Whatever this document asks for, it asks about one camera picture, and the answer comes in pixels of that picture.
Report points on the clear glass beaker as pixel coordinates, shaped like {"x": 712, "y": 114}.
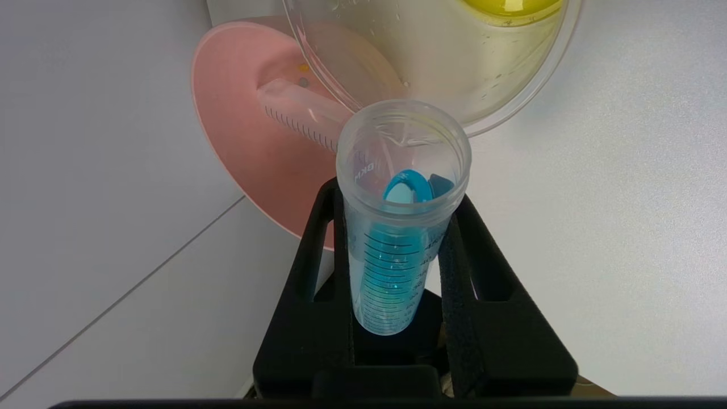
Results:
{"x": 454, "y": 57}

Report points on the pink bowl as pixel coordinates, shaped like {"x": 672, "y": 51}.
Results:
{"x": 244, "y": 125}

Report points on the test tube with yellow pigment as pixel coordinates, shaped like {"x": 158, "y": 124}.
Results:
{"x": 301, "y": 111}

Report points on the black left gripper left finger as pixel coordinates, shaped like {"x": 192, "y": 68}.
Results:
{"x": 306, "y": 335}

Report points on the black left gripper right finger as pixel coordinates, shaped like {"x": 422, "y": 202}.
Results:
{"x": 500, "y": 335}

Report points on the test tube with blue pigment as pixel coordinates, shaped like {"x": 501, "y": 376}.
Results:
{"x": 392, "y": 267}

